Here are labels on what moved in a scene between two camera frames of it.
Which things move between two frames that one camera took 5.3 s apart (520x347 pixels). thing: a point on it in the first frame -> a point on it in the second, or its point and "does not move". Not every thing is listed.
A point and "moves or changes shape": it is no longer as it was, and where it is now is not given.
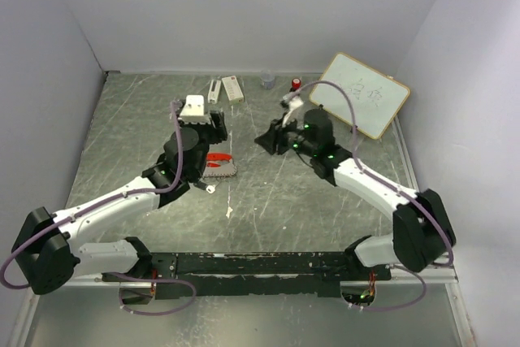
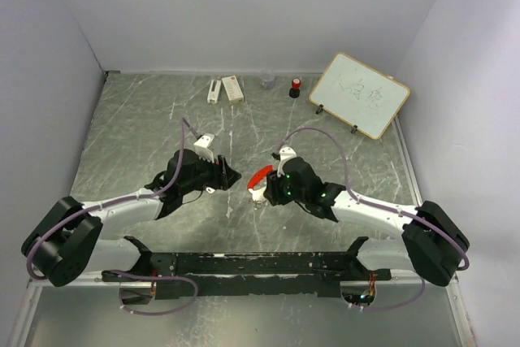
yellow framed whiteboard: [377, 98] does not move
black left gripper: [218, 132] -> [223, 176]
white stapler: [214, 91] does not move
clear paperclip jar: [267, 76] does not move
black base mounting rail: [277, 275] does not move
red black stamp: [296, 84] does not move
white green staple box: [233, 90] does not move
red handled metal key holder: [218, 165] moves or changes shape
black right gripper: [272, 140] -> [273, 189]
